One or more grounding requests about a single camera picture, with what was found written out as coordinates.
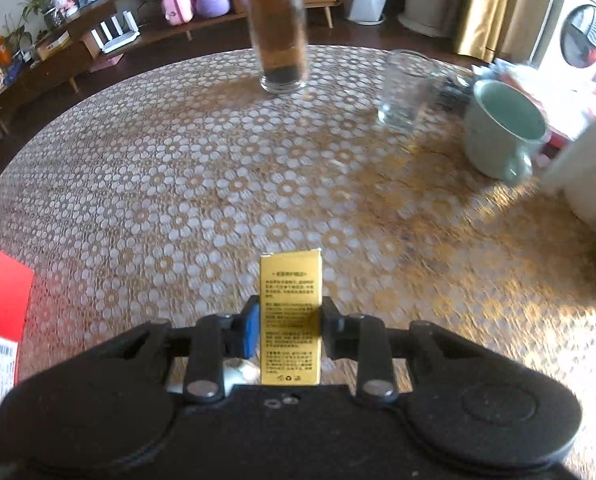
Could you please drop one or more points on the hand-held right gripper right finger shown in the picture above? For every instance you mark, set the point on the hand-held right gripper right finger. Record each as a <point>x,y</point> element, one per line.
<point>329,327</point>

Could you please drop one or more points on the small white box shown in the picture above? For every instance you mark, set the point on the small white box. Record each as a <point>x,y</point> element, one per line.
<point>53,46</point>

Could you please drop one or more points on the small yellow box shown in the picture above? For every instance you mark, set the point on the small yellow box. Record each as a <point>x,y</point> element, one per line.
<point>290,310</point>

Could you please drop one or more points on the clear drinking glass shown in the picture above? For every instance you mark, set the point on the clear drinking glass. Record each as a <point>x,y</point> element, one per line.
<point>403,95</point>

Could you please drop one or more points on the tall glass tea bottle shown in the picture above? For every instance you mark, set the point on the tall glass tea bottle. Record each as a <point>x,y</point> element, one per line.
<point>278,25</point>

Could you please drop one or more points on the pale green mug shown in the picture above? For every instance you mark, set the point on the pale green mug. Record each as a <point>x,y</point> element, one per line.
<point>498,135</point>

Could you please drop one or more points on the pink toy suitcase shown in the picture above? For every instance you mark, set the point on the pink toy suitcase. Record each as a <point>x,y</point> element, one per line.
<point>177,6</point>

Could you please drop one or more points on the red cardboard box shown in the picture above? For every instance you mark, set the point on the red cardboard box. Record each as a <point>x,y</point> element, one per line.
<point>0,320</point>

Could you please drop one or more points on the pink flat box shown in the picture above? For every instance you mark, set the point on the pink flat box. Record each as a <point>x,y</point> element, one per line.
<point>105,63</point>

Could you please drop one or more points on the small potted spider plant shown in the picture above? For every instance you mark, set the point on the small potted spider plant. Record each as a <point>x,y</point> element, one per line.
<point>33,7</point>

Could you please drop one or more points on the wooden sideboard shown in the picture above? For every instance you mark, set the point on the wooden sideboard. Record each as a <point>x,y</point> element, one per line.
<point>143,35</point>

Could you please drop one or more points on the yellow curtain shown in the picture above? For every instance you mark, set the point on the yellow curtain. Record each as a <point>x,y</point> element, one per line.
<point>503,5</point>

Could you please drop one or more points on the white router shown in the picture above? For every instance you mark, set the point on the white router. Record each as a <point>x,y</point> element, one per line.
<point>115,35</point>

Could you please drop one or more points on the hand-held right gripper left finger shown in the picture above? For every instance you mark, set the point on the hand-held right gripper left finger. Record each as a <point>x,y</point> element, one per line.
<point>250,330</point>

